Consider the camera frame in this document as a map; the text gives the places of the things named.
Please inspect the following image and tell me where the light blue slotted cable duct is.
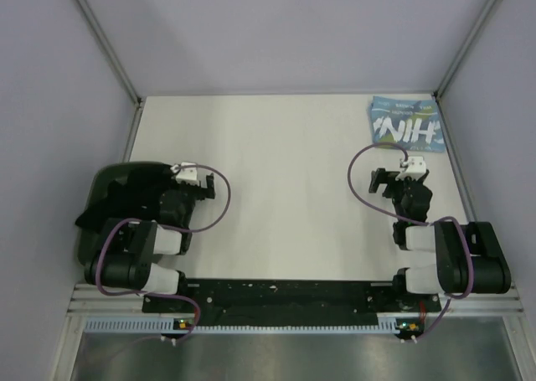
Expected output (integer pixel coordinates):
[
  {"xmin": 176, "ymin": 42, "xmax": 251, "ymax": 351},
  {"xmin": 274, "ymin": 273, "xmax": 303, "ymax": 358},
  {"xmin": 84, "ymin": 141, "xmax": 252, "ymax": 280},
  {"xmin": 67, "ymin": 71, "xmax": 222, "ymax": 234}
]
[{"xmin": 84, "ymin": 317, "xmax": 418, "ymax": 335}]

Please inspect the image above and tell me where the black t-shirt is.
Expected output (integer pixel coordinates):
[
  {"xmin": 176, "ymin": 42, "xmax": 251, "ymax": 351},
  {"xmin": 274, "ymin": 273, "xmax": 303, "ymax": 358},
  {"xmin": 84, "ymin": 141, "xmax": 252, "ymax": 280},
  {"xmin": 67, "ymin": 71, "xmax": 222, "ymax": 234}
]
[{"xmin": 75, "ymin": 162, "xmax": 172, "ymax": 233}]

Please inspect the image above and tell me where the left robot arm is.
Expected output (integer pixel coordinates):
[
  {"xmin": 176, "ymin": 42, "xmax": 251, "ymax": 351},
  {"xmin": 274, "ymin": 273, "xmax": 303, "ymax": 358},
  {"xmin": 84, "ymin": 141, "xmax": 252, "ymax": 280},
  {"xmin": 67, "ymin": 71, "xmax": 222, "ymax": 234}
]
[{"xmin": 76, "ymin": 174, "xmax": 215, "ymax": 311}]

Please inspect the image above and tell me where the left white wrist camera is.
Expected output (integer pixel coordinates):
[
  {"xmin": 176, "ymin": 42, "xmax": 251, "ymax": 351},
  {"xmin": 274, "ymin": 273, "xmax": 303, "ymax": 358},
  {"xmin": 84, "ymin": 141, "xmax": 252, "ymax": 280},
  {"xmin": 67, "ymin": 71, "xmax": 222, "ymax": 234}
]
[{"xmin": 170, "ymin": 162, "xmax": 199, "ymax": 185}]

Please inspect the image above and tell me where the aluminium frame post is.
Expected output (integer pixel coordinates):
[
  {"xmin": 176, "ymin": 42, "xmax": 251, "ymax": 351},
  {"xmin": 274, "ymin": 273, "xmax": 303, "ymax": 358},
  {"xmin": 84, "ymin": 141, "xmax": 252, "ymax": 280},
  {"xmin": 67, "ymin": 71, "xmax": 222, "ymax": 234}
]
[
  {"xmin": 432, "ymin": 0, "xmax": 502, "ymax": 100},
  {"xmin": 63, "ymin": 0, "xmax": 146, "ymax": 106}
]

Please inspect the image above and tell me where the left aluminium frame post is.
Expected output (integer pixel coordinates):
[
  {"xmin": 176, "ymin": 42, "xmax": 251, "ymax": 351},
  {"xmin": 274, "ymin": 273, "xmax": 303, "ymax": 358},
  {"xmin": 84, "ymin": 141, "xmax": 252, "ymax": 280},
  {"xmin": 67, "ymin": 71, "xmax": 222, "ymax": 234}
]
[{"xmin": 63, "ymin": 0, "xmax": 146, "ymax": 106}]

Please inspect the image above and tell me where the dark green plastic bin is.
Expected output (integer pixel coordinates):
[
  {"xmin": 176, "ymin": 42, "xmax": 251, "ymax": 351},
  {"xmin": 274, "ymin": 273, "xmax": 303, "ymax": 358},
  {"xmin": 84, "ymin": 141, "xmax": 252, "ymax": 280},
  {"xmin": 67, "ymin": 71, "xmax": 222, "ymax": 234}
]
[{"xmin": 73, "ymin": 160, "xmax": 173, "ymax": 269}]

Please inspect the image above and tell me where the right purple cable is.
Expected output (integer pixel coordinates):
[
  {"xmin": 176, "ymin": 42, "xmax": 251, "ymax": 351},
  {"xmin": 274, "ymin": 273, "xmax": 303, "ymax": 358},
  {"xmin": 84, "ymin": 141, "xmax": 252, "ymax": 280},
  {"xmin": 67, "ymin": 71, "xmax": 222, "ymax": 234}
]
[{"xmin": 348, "ymin": 142, "xmax": 477, "ymax": 342}]

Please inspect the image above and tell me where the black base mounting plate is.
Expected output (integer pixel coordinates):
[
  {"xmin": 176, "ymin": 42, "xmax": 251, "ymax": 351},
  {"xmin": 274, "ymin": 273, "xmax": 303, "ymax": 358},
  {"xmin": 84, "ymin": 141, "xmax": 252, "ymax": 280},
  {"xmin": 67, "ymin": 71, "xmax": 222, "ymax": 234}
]
[{"xmin": 141, "ymin": 277, "xmax": 442, "ymax": 327}]

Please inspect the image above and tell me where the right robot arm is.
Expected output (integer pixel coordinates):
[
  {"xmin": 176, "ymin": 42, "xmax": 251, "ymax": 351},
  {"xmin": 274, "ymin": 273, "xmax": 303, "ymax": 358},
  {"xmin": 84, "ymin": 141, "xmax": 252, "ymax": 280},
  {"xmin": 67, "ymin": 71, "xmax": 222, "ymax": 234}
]
[{"xmin": 368, "ymin": 168, "xmax": 512, "ymax": 311}]

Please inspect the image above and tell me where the right aluminium frame post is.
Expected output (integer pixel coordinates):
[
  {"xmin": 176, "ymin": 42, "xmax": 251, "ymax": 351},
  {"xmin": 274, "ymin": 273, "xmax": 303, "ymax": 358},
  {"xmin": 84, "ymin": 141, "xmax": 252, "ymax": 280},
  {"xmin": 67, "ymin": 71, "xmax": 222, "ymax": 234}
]
[{"xmin": 432, "ymin": 0, "xmax": 502, "ymax": 100}]

